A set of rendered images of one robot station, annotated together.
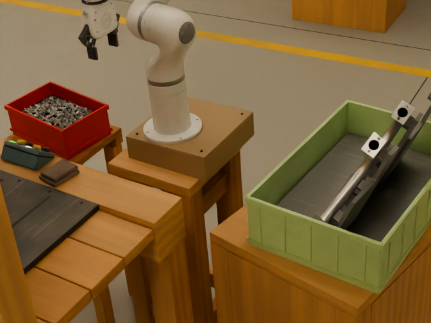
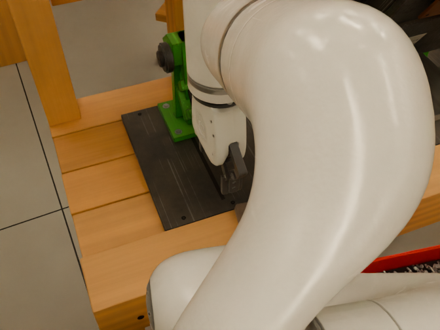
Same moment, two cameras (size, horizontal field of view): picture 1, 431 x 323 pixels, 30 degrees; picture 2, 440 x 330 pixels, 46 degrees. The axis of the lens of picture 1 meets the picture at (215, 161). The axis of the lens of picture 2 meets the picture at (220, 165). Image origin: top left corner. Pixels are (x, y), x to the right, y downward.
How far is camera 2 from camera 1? 2.40 m
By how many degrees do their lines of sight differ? 84
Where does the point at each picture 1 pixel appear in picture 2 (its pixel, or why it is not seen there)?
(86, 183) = (216, 238)
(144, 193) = (140, 281)
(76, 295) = (66, 162)
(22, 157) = not seen: hidden behind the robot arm
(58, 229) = (159, 181)
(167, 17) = (181, 258)
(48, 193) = (230, 200)
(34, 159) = not seen: hidden behind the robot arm
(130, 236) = (95, 236)
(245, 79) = not seen: outside the picture
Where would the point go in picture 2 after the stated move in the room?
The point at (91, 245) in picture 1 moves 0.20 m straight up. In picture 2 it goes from (118, 202) to (105, 146)
